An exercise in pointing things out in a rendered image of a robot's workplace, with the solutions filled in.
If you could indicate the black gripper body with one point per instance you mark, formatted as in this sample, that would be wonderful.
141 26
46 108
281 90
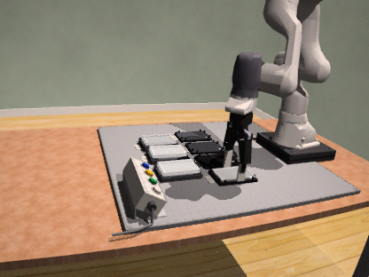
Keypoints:
241 122

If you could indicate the white button panel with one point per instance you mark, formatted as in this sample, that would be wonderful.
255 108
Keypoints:
144 193

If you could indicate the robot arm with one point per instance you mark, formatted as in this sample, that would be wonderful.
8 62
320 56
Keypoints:
281 77

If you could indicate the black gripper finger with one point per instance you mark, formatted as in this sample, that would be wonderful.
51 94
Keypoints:
245 148
230 139

